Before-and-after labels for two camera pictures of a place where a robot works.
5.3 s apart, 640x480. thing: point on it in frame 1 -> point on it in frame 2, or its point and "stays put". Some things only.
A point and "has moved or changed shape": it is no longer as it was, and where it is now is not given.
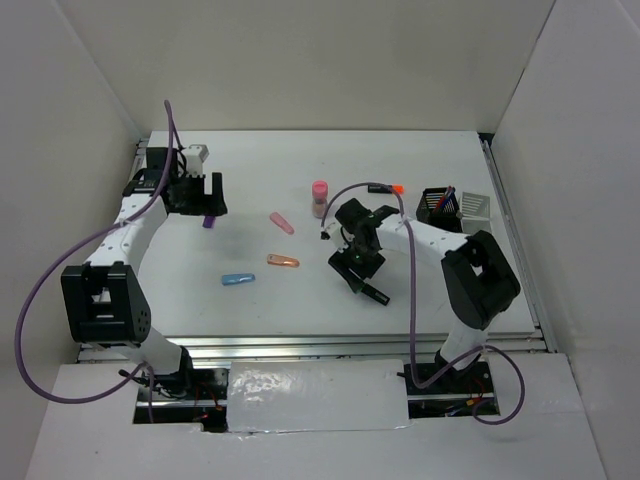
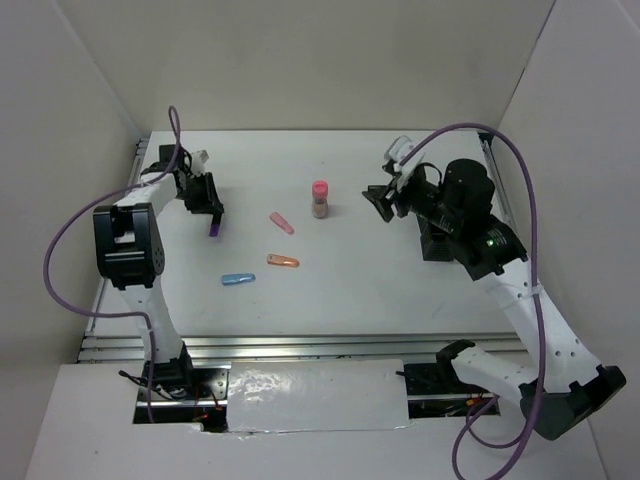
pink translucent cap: x=281 y=223 stays put
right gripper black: x=338 y=263 -> x=380 y=201
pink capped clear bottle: x=320 y=192 stays put
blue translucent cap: x=228 y=279 stays put
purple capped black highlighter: x=209 y=222 has moved or changed shape
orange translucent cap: x=278 y=259 stays put
